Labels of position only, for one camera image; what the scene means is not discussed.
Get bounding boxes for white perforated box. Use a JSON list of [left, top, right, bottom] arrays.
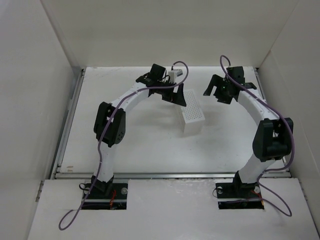
[[177, 89, 205, 136]]

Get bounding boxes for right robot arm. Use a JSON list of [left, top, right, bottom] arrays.
[[203, 66, 294, 199]]

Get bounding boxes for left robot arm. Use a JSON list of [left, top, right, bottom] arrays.
[[91, 63, 189, 196]]

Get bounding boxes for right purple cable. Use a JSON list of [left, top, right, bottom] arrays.
[[219, 55, 297, 217]]

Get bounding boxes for purple cable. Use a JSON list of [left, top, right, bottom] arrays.
[[58, 60, 189, 231], [219, 55, 297, 217]]

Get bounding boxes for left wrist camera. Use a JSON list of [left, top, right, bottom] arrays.
[[168, 69, 183, 83]]

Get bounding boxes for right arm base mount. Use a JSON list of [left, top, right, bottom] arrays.
[[214, 182, 265, 210]]

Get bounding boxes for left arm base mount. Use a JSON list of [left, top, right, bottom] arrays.
[[81, 182, 129, 210]]

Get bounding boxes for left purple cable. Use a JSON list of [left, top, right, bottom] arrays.
[[58, 60, 189, 231]]

